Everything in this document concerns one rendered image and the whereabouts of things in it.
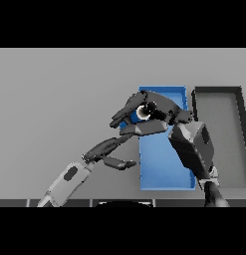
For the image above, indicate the blue bin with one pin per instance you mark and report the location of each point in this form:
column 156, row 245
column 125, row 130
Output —
column 161, row 159

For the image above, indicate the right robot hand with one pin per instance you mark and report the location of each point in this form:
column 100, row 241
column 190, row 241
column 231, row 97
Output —
column 151, row 114

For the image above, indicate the dark grey bin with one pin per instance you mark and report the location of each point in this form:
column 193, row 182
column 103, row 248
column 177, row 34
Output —
column 220, row 136

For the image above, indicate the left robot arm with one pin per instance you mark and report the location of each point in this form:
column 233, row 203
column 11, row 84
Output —
column 66, row 181

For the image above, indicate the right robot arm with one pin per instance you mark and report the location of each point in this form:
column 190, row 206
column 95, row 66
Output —
column 194, row 149

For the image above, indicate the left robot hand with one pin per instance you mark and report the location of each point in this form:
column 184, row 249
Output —
column 106, row 149

